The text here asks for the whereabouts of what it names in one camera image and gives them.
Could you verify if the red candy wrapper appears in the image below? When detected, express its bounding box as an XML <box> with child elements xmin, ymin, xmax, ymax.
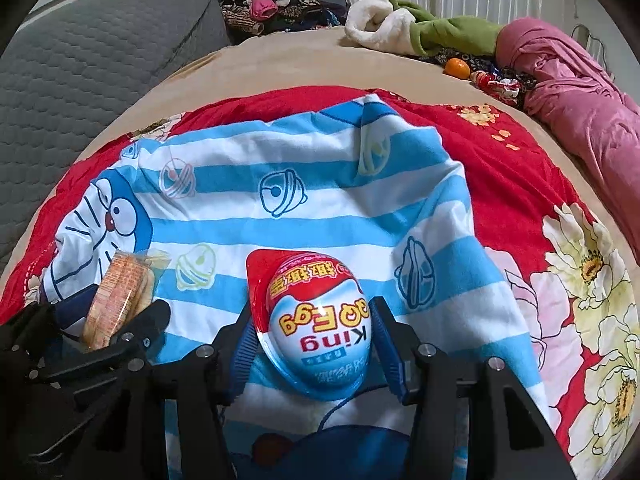
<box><xmin>470</xmin><ymin>70</ymin><xmax>526</xmax><ymax>104</ymax></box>

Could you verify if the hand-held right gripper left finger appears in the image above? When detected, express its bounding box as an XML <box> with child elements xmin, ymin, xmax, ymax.
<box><xmin>115</xmin><ymin>306</ymin><xmax>262</xmax><ymax>480</ymax></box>

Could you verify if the egg-shaped toy candy pack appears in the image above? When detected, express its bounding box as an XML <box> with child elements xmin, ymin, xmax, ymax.
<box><xmin>245</xmin><ymin>248</ymin><xmax>374</xmax><ymax>402</ymax></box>

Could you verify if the red floral blanket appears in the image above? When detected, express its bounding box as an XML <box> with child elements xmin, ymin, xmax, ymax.
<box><xmin>0</xmin><ymin>87</ymin><xmax>634</xmax><ymax>480</ymax></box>

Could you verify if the blue striped cartoon cloth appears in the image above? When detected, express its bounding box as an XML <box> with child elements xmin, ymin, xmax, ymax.
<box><xmin>42</xmin><ymin>94</ymin><xmax>557</xmax><ymax>480</ymax></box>

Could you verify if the dark floral cloth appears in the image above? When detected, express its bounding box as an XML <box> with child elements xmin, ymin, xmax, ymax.
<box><xmin>432</xmin><ymin>47</ymin><xmax>540</xmax><ymax>111</ymax></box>

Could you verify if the white and green fleece garment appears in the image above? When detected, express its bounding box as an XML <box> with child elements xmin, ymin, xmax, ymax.
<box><xmin>345</xmin><ymin>0</ymin><xmax>506</xmax><ymax>59</ymax></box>

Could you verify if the beige bed sheet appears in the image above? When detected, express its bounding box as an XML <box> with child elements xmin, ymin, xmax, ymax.
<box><xmin>0</xmin><ymin>25</ymin><xmax>640</xmax><ymax>311</ymax></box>

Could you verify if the grey quilted headboard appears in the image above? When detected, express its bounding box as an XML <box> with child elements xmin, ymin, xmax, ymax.
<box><xmin>0</xmin><ymin>0</ymin><xmax>234</xmax><ymax>271</ymax></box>

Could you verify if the orange cracker packet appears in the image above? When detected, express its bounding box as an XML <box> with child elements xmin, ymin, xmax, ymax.
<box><xmin>81</xmin><ymin>249</ymin><xmax>172</xmax><ymax>352</ymax></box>

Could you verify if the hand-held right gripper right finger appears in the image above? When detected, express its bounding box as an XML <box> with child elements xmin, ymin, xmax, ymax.
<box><xmin>371</xmin><ymin>296</ymin><xmax>577</xmax><ymax>480</ymax></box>

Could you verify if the pink quilt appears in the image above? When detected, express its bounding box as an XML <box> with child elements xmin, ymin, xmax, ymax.
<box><xmin>495</xmin><ymin>17</ymin><xmax>640</xmax><ymax>217</ymax></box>

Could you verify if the pile of clothes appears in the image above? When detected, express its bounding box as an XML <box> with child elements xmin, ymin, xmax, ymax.
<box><xmin>207</xmin><ymin>0</ymin><xmax>351</xmax><ymax>42</ymax></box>

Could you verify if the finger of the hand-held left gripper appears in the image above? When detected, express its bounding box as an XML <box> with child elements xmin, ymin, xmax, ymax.
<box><xmin>47</xmin><ymin>301</ymin><xmax>172</xmax><ymax>387</ymax></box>
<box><xmin>0</xmin><ymin>286</ymin><xmax>99</xmax><ymax>362</ymax></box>

